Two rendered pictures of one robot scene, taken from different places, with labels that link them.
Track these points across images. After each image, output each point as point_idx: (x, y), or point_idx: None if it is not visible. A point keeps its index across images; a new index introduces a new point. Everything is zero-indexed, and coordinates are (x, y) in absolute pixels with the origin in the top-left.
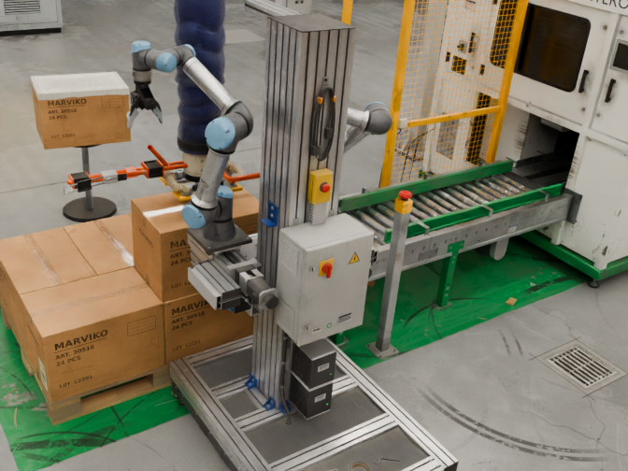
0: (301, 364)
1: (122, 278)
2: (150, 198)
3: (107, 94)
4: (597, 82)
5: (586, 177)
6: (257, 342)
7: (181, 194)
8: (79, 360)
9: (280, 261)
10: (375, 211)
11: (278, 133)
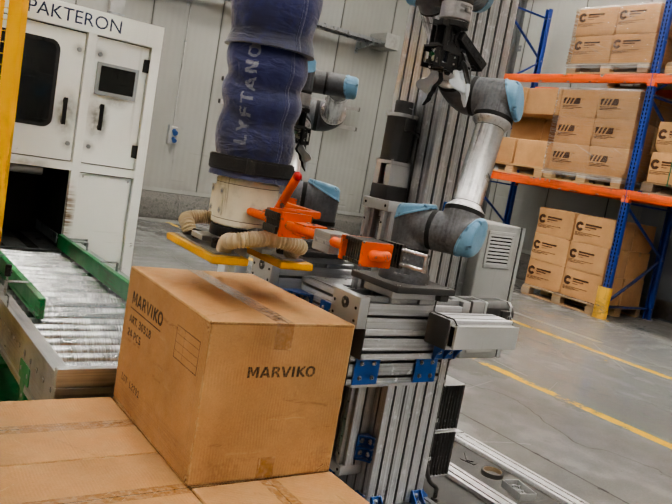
0: (444, 407)
1: (245, 502)
2: (209, 310)
3: None
4: (84, 110)
5: (85, 218)
6: (389, 432)
7: (298, 261)
8: None
9: (484, 264)
10: (51, 306)
11: None
